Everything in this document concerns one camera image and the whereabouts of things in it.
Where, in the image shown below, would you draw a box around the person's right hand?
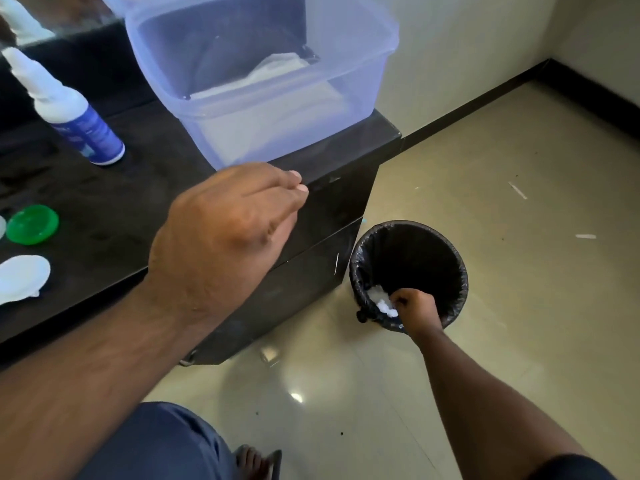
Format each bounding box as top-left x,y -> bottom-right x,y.
389,288 -> 445,341

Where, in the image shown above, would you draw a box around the person's left hand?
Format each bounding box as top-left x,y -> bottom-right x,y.
142,162 -> 310,328

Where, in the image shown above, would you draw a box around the white tissue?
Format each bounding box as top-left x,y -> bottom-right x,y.
367,284 -> 401,318

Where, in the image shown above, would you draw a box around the blue white solution bottle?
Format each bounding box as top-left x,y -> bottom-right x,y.
1,46 -> 127,167

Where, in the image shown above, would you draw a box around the green lens cap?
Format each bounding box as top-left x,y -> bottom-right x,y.
5,204 -> 61,246

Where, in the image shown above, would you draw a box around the white contact lens case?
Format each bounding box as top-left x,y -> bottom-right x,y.
0,254 -> 52,307

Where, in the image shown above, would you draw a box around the person's right forearm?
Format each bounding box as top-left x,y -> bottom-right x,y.
409,327 -> 591,480

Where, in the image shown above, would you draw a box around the person's left forearm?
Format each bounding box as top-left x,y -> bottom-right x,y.
0,279 -> 216,480

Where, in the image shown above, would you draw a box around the person's foot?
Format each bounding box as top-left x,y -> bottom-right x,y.
235,444 -> 281,480

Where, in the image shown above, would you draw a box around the black lined trash bin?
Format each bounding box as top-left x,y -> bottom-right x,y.
349,220 -> 470,335

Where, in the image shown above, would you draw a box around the black dresser cabinet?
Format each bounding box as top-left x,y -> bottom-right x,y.
0,22 -> 404,367

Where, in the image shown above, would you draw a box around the clear blue plastic container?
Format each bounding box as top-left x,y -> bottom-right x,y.
97,0 -> 400,171

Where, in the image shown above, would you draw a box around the stack of white tissues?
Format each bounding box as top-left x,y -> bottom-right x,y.
187,52 -> 351,145

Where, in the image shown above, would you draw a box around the grey trousers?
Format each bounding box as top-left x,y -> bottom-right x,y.
75,402 -> 239,480

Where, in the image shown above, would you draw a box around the dark shirt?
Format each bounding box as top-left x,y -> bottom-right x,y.
525,454 -> 619,480

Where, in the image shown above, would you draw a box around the dresser mirror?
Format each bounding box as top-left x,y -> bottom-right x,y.
0,0 -> 126,48

